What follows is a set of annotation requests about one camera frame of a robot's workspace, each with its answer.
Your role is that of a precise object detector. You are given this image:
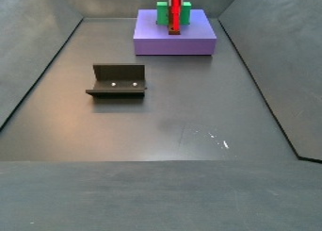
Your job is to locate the red cylindrical peg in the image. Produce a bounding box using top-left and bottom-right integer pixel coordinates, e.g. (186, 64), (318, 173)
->
(170, 0), (183, 32)

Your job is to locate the green block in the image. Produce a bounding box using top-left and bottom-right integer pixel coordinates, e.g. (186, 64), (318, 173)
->
(157, 1), (191, 25)

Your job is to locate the purple base block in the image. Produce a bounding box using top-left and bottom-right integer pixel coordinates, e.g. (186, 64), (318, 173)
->
(134, 9), (217, 56)

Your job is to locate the brown upright bracket with hole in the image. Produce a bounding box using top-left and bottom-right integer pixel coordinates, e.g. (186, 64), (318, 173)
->
(169, 9), (181, 35)

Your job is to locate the black angle bracket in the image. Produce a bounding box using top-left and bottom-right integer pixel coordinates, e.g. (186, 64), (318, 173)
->
(86, 63), (146, 97)

